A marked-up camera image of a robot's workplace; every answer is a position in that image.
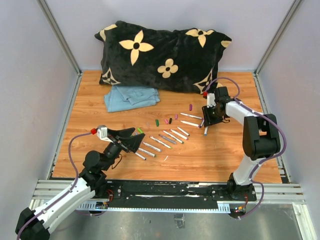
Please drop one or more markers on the blue capped white marker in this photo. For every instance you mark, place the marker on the blue capped white marker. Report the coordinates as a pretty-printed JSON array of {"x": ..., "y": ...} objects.
[{"x": 140, "y": 156}]

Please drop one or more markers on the light blue capped marker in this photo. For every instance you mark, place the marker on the light blue capped marker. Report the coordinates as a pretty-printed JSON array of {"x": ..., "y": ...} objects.
[{"x": 152, "y": 147}]

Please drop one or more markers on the dark green pen cap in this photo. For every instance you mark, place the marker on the dark green pen cap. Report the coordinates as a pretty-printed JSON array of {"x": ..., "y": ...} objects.
[{"x": 157, "y": 122}]

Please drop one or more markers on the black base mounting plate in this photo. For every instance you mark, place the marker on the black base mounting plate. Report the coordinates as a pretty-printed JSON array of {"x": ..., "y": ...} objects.
[{"x": 170, "y": 195}]

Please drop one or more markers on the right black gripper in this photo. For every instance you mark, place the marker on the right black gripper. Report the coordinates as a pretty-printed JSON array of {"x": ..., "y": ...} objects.
[{"x": 208, "y": 120}]

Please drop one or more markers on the black floral pillow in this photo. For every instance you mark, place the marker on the black floral pillow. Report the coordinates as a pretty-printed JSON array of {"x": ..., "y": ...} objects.
[{"x": 183, "y": 61}]

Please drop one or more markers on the aluminium frame rail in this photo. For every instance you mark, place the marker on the aluminium frame rail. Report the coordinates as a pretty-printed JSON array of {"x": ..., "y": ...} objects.
[{"x": 59, "y": 35}]

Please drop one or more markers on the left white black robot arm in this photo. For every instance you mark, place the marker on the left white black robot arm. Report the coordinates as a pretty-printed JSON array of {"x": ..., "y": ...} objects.
[{"x": 38, "y": 224}]

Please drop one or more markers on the light blue folded cloth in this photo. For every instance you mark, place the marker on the light blue folded cloth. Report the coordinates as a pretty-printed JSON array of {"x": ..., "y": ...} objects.
[{"x": 124, "y": 98}]

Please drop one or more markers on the sky blue capped marker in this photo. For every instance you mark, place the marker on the sky blue capped marker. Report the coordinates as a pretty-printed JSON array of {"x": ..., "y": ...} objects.
[{"x": 206, "y": 131}]

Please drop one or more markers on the green capped white marker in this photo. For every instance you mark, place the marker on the green capped white marker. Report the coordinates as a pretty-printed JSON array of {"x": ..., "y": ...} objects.
[{"x": 147, "y": 152}]

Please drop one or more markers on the grey marker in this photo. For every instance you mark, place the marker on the grey marker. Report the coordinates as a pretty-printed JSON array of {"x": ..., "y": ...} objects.
[{"x": 168, "y": 139}]

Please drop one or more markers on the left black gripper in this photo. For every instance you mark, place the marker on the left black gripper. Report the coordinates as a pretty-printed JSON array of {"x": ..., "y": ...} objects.
[{"x": 131, "y": 143}]

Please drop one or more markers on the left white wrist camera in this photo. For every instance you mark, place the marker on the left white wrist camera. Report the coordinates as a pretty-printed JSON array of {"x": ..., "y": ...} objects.
[{"x": 102, "y": 133}]

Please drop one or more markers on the purple capped pen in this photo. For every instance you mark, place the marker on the purple capped pen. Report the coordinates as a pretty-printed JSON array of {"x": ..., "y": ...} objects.
[{"x": 191, "y": 116}]

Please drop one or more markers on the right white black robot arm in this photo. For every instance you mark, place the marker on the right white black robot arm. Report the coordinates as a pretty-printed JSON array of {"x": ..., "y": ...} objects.
[{"x": 260, "y": 138}]

